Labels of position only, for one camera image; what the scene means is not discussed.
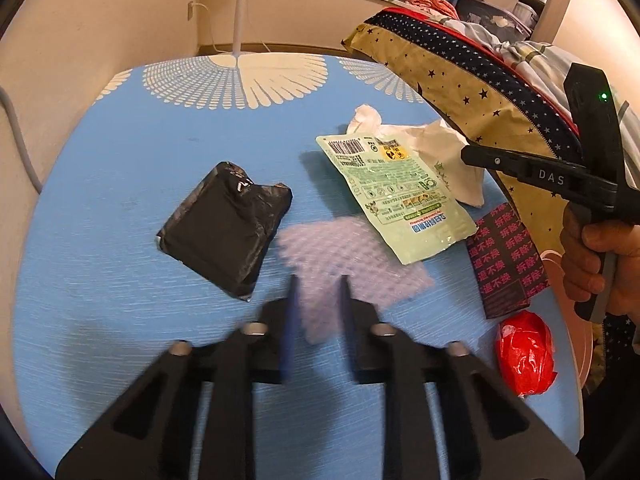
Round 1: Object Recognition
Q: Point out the plaid light blue duvet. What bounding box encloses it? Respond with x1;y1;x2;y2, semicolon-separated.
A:
440;15;640;191

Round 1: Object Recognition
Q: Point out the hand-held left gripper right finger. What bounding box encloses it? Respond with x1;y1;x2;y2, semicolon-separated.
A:
340;275;586;480

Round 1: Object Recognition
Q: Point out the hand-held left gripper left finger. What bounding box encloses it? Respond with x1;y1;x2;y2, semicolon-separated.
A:
55;275;301;480

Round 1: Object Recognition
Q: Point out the white standing fan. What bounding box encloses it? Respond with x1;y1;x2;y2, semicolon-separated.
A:
230;0;253;58

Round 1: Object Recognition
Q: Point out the person's right hand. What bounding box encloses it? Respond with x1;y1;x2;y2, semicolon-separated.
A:
560;205;640;318

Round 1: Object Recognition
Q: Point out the dark printed packet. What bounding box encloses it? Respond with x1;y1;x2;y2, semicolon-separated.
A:
465;202;551;320

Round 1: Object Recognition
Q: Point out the purple foam net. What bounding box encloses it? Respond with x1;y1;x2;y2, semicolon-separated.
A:
277;217;435;343

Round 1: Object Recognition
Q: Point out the green and white pouch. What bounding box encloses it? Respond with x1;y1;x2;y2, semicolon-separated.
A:
316;132;478;264

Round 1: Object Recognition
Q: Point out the grey wall cable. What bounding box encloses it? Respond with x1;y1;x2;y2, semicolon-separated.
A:
0;85;43;193

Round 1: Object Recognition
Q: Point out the navy star blanket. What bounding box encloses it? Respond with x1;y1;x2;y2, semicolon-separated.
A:
365;10;587;157

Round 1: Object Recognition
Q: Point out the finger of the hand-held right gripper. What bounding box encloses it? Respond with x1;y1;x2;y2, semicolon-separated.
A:
461;145;528;178

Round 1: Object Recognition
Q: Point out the pink clothing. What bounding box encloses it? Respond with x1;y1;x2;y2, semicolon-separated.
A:
402;0;458;18

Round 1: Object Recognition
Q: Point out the pink trash bin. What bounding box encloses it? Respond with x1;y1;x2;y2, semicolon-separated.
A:
537;252;608;411

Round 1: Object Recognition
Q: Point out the clear plastic storage box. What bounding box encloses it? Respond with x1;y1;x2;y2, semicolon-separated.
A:
457;0;541;32

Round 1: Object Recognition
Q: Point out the red plastic bag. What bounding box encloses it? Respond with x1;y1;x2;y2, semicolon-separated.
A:
494;310;558;397

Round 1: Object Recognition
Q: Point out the black plastic package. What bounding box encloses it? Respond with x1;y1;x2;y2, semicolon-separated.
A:
155;161;293;303

